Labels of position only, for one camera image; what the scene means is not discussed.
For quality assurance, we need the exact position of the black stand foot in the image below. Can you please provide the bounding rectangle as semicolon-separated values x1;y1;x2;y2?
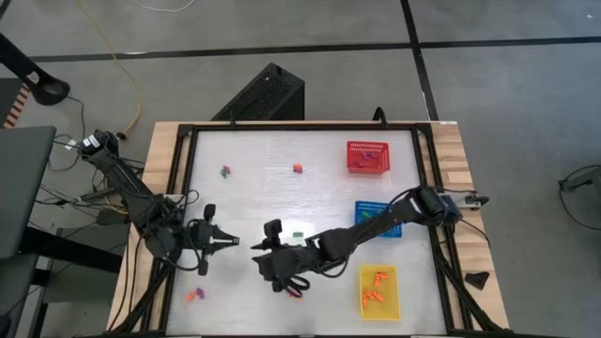
0;32;71;107

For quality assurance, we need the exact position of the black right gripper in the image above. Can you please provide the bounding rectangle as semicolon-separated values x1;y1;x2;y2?
251;240;314;293

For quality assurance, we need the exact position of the yellow plastic basket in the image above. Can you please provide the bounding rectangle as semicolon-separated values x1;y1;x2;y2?
358;264;403;322

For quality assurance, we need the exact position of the blue plastic basket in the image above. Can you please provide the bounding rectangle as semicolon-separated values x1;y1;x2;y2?
354;200;404;239

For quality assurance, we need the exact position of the black perforated computer case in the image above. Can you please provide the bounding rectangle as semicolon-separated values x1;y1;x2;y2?
210;62;306;122

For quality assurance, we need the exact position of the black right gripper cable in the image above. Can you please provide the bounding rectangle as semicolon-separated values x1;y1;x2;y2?
280;275;312;295

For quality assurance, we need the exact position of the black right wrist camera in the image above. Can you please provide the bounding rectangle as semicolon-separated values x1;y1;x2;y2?
263;219;283;240

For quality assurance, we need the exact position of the dark grey desk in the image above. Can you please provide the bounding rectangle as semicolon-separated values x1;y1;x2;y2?
0;125;57;260

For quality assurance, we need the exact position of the black floor cable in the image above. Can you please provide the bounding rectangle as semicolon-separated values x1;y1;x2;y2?
46;95;88;173

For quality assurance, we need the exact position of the grey stand leg with cable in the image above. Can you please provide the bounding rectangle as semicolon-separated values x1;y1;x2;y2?
557;163;601;232

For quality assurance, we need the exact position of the white floor cable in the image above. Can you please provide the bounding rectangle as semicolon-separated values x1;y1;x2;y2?
126;0;197;14

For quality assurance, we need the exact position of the black floor beam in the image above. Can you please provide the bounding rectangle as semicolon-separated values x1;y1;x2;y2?
21;227;124;274

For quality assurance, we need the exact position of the red plastic basket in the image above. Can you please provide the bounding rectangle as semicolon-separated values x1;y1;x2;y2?
346;140;392;176

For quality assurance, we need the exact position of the yellow floor cable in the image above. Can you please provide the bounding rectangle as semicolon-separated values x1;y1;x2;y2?
76;0;143;137

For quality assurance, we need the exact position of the black metal table frame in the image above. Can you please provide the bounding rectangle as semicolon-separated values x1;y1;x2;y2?
110;120;511;338

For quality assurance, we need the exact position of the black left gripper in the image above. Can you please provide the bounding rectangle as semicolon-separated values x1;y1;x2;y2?
187;218;240;262

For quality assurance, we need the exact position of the orange black striped board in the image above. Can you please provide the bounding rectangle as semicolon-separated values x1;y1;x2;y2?
2;84;32;131

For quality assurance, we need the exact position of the black triangular bracket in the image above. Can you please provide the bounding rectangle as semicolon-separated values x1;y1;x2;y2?
464;270;491;291

